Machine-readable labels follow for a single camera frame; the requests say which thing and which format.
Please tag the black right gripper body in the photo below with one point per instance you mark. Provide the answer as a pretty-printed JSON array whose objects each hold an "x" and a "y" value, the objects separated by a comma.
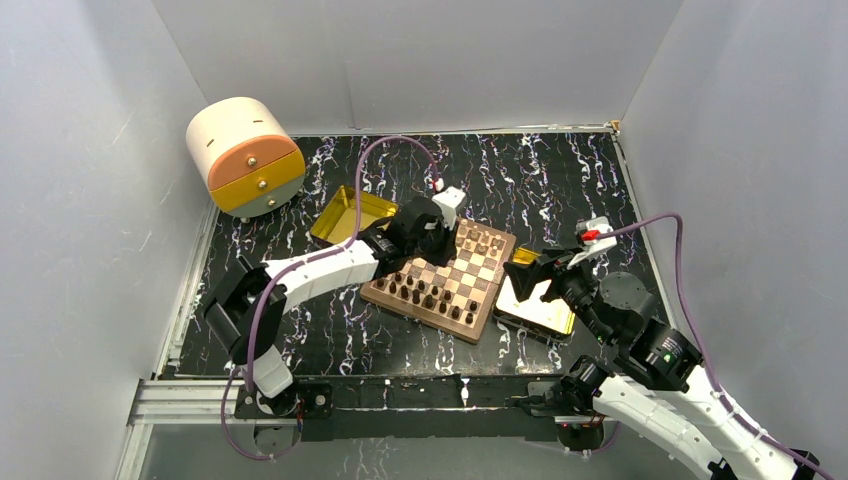
[{"x": 574, "y": 287}]

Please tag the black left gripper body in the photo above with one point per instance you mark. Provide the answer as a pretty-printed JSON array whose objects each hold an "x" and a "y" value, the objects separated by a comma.
[{"x": 435, "y": 250}]

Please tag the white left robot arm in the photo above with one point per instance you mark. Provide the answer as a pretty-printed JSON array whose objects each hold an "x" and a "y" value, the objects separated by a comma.
[{"x": 245, "y": 308}]

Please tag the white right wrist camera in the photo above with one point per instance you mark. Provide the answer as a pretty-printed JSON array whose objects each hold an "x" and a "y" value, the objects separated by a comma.
[{"x": 595, "y": 238}]

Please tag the wooden chess board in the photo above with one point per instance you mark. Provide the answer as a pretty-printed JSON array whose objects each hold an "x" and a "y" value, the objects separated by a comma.
[{"x": 476, "y": 274}]

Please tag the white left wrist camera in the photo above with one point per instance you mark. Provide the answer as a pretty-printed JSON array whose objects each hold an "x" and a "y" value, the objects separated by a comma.
[{"x": 451, "y": 201}]

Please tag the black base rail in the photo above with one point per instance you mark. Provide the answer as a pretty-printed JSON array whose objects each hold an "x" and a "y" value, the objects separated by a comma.
[{"x": 528, "y": 407}]

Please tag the gold tin box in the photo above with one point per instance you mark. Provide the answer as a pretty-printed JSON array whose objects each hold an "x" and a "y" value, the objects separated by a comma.
[{"x": 335, "y": 223}]

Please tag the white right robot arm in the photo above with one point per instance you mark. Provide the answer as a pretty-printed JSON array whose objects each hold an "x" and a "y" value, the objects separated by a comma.
[{"x": 657, "y": 383}]

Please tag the gold tin lid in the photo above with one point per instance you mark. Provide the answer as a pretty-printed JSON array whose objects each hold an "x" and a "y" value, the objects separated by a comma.
[{"x": 550, "y": 320}]

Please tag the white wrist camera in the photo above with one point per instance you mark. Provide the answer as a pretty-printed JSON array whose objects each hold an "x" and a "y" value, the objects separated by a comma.
[
  {"x": 595, "y": 238},
  {"x": 451, "y": 201}
]

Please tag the round cream drawer cabinet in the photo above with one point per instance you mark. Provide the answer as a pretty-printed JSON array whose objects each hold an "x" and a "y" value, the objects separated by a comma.
[{"x": 248, "y": 162}]

